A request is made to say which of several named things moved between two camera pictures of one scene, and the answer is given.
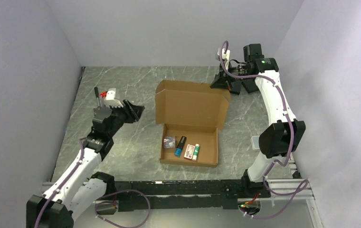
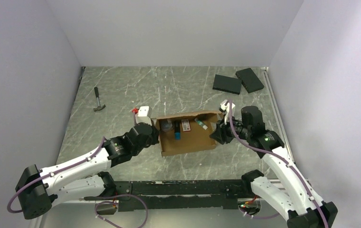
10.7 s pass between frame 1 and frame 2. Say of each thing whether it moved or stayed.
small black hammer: stayed
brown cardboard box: moved
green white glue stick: moved
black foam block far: stayed
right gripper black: moved
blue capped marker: moved
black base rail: stayed
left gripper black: moved
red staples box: moved
